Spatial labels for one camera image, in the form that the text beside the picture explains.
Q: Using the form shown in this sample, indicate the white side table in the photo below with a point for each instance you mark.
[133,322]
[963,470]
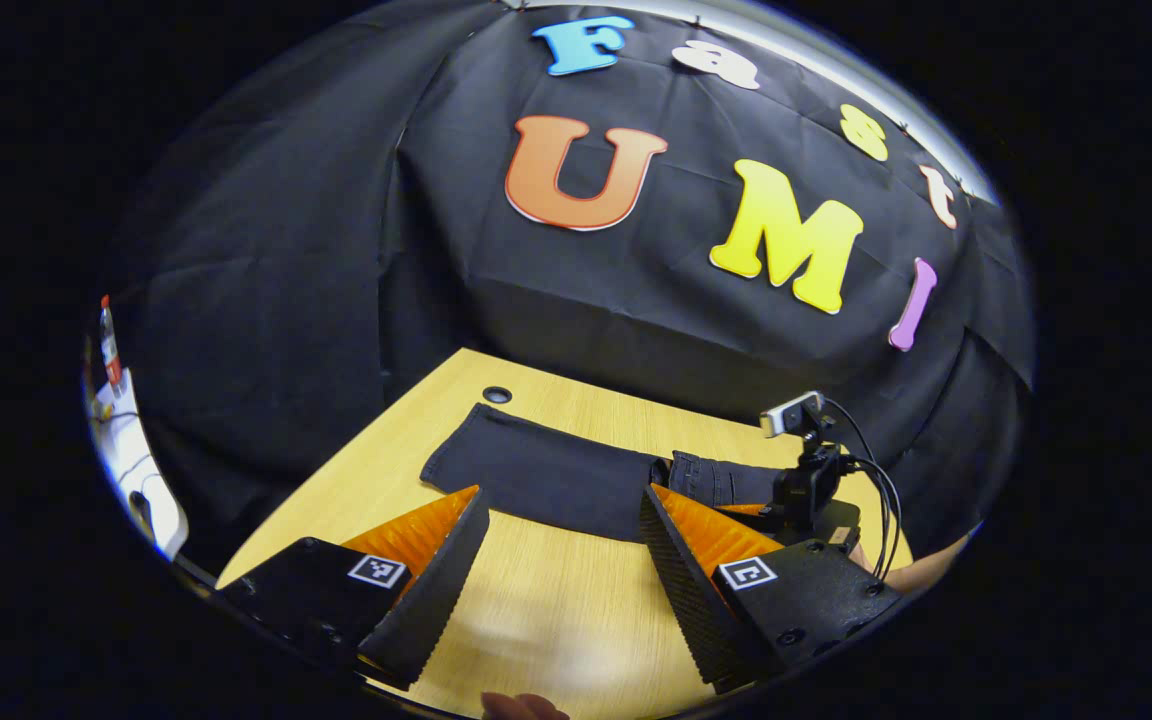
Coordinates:
[131,460]

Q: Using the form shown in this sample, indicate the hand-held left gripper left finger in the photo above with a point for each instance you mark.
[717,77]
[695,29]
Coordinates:
[436,590]

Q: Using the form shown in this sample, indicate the clear bottle red label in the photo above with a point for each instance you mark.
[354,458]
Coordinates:
[109,345]

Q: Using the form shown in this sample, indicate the dark denim jeans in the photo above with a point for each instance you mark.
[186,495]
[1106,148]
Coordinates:
[556,475]

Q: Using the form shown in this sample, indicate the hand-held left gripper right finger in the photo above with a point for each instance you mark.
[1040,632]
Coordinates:
[686,590]

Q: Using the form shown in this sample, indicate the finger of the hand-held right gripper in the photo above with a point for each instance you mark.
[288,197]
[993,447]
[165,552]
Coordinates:
[741,510]

